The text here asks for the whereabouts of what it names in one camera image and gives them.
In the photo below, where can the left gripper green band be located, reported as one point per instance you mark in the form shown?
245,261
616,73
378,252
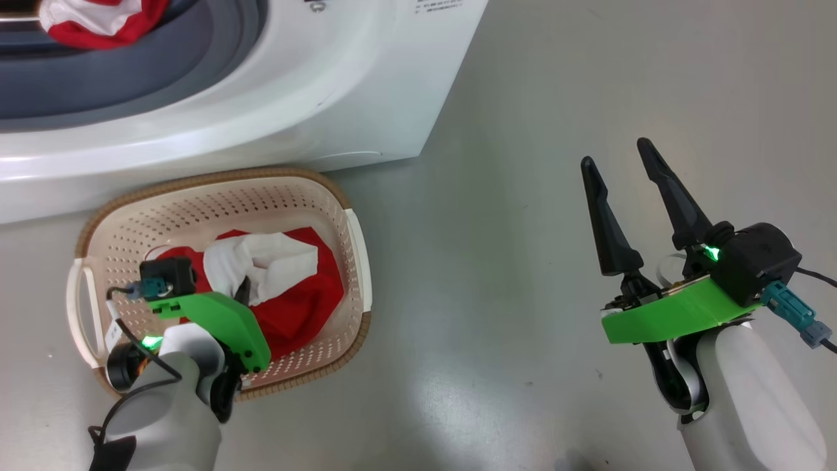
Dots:
229,320

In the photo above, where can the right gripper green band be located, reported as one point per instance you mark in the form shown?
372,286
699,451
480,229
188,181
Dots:
680,314

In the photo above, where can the red and white garment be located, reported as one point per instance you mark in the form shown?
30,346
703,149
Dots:
301,307
98,33

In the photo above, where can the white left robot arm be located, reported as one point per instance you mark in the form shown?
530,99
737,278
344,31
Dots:
170,418

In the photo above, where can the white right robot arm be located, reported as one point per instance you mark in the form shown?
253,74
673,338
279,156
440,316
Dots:
752,405

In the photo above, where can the cream perforated laundry basket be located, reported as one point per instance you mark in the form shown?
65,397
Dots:
261,199

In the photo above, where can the white front-load washing machine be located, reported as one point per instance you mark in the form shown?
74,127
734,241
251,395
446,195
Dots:
327,98

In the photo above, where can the grey rubber door seal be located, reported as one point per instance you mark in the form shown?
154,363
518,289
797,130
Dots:
131,85

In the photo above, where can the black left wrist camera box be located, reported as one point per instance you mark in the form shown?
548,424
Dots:
171,276

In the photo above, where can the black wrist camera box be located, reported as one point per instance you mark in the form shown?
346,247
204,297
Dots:
171,276
758,261

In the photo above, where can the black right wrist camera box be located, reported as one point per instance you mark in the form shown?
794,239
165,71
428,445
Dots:
758,261

